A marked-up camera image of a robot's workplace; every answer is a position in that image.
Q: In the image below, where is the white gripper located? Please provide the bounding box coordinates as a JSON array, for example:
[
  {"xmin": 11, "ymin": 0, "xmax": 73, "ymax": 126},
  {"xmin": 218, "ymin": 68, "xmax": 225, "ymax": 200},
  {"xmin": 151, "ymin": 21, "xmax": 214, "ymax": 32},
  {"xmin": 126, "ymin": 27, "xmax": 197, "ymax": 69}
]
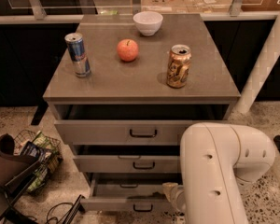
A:
[{"xmin": 162, "ymin": 182, "xmax": 186, "ymax": 213}]

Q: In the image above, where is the grey bottom drawer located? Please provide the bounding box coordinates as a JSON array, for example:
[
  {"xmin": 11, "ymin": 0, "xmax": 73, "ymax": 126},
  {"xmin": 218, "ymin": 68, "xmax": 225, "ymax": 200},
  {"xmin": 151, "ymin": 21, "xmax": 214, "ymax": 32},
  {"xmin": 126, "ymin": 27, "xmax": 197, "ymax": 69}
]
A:
[{"xmin": 81, "ymin": 173, "xmax": 181, "ymax": 213}]

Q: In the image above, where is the grey drawer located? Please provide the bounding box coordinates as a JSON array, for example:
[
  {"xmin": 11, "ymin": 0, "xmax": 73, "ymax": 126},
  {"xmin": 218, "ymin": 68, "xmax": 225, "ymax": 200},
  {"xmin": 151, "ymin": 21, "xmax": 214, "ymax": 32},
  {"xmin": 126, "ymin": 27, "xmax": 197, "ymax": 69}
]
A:
[
  {"xmin": 81, "ymin": 173, "xmax": 181, "ymax": 213},
  {"xmin": 74, "ymin": 146, "xmax": 180, "ymax": 174},
  {"xmin": 55, "ymin": 105, "xmax": 227, "ymax": 146}
]

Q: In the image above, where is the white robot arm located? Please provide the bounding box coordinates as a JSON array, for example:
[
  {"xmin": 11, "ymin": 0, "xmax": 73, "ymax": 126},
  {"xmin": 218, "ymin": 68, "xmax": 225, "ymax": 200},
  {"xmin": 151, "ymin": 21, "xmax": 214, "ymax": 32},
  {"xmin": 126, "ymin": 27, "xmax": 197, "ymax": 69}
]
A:
[{"xmin": 162, "ymin": 122, "xmax": 275, "ymax": 224}]

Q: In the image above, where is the grey middle drawer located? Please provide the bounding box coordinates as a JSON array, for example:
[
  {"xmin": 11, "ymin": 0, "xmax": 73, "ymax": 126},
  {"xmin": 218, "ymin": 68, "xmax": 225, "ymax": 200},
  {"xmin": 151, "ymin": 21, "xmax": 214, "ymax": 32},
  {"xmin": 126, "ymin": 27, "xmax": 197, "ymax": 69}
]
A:
[{"xmin": 74, "ymin": 146, "xmax": 180, "ymax": 174}]

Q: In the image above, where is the grey drawer cabinet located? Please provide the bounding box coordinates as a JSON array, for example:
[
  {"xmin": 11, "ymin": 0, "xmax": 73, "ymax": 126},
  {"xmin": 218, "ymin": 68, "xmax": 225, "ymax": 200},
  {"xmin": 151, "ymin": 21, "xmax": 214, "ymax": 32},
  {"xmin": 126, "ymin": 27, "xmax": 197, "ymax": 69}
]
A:
[{"xmin": 42, "ymin": 13, "xmax": 242, "ymax": 213}]

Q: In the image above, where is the grey top drawer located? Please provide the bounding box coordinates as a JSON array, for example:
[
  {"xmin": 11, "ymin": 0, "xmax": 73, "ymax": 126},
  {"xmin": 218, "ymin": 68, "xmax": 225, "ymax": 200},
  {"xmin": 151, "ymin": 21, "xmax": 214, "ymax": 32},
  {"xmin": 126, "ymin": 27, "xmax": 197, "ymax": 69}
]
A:
[{"xmin": 55, "ymin": 105, "xmax": 227, "ymax": 146}]

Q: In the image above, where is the black bar on floor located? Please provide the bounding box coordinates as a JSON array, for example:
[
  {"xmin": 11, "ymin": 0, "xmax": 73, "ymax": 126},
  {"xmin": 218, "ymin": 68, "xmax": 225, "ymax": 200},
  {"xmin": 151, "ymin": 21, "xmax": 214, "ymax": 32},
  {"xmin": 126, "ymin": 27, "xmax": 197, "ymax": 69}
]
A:
[{"xmin": 62, "ymin": 195, "xmax": 85, "ymax": 224}]

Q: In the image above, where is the gold soda can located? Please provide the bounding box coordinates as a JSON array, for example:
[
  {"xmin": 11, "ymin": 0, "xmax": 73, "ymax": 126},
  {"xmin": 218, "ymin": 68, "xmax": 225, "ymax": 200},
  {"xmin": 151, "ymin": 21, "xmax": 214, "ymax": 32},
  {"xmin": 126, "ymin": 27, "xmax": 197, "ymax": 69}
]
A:
[{"xmin": 167, "ymin": 44, "xmax": 191, "ymax": 89}]

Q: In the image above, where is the green snack bag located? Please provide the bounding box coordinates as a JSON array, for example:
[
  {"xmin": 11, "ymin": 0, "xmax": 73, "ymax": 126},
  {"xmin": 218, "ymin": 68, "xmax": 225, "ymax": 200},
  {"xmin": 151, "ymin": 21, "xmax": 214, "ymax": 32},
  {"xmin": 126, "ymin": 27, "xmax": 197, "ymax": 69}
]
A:
[{"xmin": 27, "ymin": 132, "xmax": 60, "ymax": 193}]

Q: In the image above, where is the dark blue snack bag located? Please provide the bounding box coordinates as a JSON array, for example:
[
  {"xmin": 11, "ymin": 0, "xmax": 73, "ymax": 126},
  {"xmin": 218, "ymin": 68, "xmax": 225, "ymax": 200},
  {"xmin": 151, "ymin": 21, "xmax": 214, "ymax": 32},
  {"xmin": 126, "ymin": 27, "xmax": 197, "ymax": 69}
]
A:
[{"xmin": 21, "ymin": 141, "xmax": 46, "ymax": 160}]

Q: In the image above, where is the red apple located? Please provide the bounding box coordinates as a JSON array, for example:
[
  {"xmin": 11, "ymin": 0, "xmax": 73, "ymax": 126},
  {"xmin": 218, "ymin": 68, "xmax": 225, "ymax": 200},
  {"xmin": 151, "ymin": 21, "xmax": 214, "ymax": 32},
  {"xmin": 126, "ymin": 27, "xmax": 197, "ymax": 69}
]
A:
[{"xmin": 117, "ymin": 39, "xmax": 139, "ymax": 62}]

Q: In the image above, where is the brown chair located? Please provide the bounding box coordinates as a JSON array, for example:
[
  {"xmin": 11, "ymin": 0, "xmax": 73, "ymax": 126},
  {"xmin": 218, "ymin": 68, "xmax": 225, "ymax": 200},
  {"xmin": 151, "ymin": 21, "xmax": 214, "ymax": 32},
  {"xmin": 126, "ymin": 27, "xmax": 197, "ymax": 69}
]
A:
[{"xmin": 0, "ymin": 133, "xmax": 40, "ymax": 224}]

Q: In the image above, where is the white ceramic bowl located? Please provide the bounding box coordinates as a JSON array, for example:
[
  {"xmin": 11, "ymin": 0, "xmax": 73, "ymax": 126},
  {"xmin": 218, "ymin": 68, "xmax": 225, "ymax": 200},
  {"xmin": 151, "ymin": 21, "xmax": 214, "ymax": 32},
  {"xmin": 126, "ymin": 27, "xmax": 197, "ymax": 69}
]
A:
[{"xmin": 133, "ymin": 11, "xmax": 163, "ymax": 36}]

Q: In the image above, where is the blue silver energy drink can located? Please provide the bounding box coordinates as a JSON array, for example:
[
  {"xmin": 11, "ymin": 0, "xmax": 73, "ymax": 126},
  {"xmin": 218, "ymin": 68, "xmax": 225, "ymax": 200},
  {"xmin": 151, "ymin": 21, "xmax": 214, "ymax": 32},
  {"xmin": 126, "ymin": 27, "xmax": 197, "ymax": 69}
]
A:
[{"xmin": 64, "ymin": 33, "xmax": 91, "ymax": 77}]

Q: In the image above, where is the cardboard box left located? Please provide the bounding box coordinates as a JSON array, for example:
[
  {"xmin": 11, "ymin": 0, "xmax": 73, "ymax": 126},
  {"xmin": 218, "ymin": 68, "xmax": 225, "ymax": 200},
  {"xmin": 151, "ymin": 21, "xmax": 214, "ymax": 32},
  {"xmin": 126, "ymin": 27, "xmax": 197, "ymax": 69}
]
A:
[{"xmin": 141, "ymin": 0, "xmax": 188, "ymax": 14}]

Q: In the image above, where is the white railing ledge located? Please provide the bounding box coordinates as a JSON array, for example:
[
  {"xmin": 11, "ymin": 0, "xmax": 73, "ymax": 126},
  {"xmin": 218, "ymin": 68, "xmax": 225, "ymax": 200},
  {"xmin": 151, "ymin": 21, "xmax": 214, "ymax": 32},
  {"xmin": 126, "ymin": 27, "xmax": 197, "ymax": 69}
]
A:
[{"xmin": 0, "ymin": 11, "xmax": 279, "ymax": 25}]

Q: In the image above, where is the black wire basket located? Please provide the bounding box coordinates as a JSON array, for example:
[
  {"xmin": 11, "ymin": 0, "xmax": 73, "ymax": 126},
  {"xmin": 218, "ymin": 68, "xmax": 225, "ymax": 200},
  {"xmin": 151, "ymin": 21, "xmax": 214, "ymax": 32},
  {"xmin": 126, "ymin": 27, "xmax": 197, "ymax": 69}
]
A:
[{"xmin": 14, "ymin": 130, "xmax": 63, "ymax": 194}]

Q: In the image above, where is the black cable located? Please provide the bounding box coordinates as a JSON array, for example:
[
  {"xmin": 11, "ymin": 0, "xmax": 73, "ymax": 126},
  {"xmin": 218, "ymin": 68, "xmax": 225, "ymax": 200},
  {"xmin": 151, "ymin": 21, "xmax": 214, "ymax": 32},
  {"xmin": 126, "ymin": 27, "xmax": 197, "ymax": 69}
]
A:
[{"xmin": 45, "ymin": 202, "xmax": 75, "ymax": 224}]

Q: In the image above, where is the white diagonal post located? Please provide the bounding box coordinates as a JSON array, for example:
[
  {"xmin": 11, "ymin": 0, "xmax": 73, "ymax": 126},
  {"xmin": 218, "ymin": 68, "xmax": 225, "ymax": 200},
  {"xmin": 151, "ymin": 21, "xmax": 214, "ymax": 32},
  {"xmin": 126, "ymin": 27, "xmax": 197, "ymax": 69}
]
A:
[{"xmin": 235, "ymin": 11, "xmax": 280, "ymax": 113}]

